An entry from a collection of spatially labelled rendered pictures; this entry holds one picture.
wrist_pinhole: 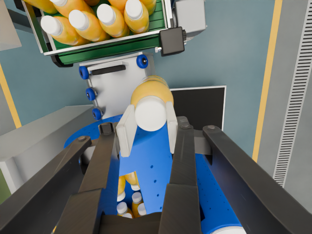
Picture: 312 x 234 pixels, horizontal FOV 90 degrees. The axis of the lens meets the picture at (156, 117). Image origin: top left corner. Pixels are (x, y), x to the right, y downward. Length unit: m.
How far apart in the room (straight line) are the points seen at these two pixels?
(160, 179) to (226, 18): 1.50
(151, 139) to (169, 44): 0.30
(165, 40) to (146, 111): 0.37
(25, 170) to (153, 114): 0.80
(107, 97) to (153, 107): 0.45
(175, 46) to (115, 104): 0.30
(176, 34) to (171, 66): 1.01
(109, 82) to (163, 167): 0.37
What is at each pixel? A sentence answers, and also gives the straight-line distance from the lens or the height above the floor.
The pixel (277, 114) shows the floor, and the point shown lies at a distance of 2.04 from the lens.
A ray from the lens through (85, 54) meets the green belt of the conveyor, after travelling 0.67.
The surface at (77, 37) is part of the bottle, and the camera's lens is 0.56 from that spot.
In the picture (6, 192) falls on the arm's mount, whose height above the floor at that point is 1.01.
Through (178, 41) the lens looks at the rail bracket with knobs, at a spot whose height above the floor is 1.00.
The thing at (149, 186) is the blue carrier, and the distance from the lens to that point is 0.41.
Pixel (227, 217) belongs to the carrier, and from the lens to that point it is 0.90.
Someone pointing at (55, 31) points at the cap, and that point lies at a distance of 0.50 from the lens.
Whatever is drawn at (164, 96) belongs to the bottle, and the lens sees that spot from 0.21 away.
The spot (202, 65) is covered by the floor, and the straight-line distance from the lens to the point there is 1.58.
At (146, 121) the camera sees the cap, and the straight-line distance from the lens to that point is 0.19.
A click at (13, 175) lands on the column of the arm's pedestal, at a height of 0.99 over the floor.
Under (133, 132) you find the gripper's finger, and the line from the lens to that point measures 0.17.
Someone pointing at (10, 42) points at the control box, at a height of 1.04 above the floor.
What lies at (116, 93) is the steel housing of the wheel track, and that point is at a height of 0.93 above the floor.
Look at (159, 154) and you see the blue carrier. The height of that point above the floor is 1.18.
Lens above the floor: 1.52
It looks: 72 degrees down
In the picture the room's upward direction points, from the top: 177 degrees clockwise
